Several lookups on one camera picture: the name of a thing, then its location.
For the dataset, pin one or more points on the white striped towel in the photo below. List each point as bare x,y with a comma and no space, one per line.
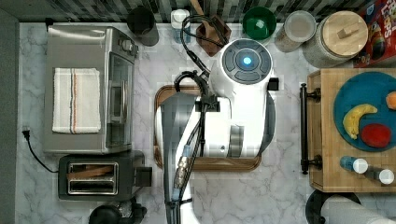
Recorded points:
76,100

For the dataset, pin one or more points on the orange fruit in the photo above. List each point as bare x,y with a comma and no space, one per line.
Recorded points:
391,100

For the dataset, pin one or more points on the blue shaker bottle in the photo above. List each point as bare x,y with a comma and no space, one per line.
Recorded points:
353,164

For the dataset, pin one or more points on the wooden toast slice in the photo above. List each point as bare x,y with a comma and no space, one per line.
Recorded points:
89,173

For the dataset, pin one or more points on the french press coffee maker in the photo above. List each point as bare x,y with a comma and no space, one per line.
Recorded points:
129,212

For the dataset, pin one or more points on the black paper towel holder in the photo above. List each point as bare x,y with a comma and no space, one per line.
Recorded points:
316,201

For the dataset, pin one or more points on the white blue bottle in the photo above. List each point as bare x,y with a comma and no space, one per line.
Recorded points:
177,17

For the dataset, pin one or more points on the wooden spoon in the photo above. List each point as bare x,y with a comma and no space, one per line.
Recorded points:
197,7

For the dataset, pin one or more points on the black silver toaster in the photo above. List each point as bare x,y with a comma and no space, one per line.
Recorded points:
129,175

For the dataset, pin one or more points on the wooden utensil holder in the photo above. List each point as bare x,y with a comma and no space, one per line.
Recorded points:
211,43

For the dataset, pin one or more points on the blue plate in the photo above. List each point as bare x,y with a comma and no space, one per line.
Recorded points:
366,88

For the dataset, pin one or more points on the jar with wooden lid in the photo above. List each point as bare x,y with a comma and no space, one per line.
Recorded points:
338,38

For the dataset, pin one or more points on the froot loops cereal box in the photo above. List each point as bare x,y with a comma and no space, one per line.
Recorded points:
379,51

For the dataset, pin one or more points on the black cup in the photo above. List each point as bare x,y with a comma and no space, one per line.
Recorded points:
142,24

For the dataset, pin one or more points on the red apple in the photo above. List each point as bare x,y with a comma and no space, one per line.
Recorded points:
376,135

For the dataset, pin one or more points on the wooden drawer box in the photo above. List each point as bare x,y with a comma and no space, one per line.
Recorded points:
325,140

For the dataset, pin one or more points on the wooden tray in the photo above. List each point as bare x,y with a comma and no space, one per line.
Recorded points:
202,164

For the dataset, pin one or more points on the green mug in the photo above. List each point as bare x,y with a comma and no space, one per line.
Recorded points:
259,23

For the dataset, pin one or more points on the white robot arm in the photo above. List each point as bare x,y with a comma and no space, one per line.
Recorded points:
226,112

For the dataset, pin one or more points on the glass jar with grains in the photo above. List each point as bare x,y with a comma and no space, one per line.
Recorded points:
298,27

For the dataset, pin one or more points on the paper towel roll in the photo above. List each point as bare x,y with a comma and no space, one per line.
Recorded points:
341,210

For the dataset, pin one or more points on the yellow banana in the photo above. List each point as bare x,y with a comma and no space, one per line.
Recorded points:
351,121

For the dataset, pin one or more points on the grey shaker bottle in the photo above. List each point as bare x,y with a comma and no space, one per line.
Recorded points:
385,176

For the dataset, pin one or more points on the silver toaster oven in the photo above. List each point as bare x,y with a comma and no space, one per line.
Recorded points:
112,53

